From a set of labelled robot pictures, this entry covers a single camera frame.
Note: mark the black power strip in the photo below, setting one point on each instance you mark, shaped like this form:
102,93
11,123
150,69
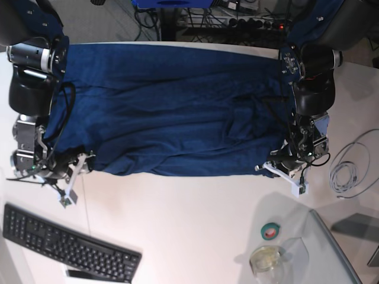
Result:
256,23

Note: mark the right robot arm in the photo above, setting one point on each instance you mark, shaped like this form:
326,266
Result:
37,48

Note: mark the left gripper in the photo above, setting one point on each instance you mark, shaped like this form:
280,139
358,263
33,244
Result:
287,160

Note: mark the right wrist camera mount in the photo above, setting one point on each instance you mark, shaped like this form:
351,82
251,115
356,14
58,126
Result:
65,192

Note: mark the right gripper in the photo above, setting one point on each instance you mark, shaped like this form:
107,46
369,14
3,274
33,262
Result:
66,167

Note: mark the green tape roll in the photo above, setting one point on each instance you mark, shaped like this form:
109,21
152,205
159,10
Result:
270,231

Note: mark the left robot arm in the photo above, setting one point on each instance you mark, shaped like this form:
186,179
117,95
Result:
316,40

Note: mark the black computer keyboard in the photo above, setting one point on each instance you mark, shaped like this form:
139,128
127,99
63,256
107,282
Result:
90,257

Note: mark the clear tape dispenser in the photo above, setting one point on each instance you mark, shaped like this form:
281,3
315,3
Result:
266,265

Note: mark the blue box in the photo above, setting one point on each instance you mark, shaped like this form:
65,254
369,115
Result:
172,3

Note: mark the dark blue t-shirt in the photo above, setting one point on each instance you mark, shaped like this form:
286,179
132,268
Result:
172,111

